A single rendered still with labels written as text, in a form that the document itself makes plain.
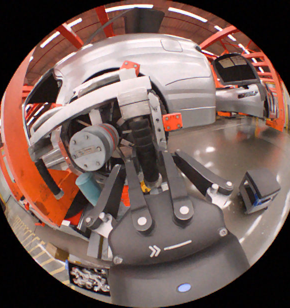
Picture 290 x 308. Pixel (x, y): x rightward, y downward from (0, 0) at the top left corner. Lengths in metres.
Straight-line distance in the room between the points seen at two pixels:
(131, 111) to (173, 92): 0.57
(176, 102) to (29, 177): 1.00
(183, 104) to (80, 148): 0.67
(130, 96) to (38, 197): 0.62
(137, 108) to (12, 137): 0.62
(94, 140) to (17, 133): 0.52
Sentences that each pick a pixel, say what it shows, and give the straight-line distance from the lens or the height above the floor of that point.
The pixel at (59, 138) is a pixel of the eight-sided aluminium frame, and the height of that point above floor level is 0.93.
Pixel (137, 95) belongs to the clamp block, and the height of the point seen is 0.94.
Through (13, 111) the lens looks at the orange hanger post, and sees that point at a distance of 0.70.
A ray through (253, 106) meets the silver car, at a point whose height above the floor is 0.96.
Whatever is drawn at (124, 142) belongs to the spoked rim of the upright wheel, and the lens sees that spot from 0.50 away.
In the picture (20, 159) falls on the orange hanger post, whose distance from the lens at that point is 0.63.
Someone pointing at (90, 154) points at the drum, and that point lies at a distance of 0.28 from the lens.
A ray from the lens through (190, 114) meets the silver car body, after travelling 0.74.
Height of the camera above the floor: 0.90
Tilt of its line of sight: 24 degrees down
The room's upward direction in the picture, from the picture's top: 14 degrees counter-clockwise
